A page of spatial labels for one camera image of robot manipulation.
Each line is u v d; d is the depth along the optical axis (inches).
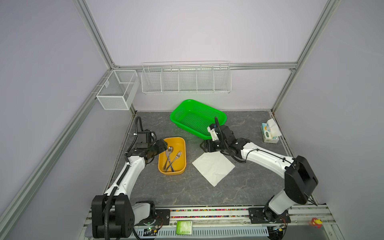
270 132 39.2
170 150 38.0
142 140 25.7
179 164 35.9
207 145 29.2
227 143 25.3
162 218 28.8
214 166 36.1
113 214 15.7
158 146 30.2
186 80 42.7
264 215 26.1
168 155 37.9
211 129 30.4
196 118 45.5
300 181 17.3
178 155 37.8
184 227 27.3
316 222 26.6
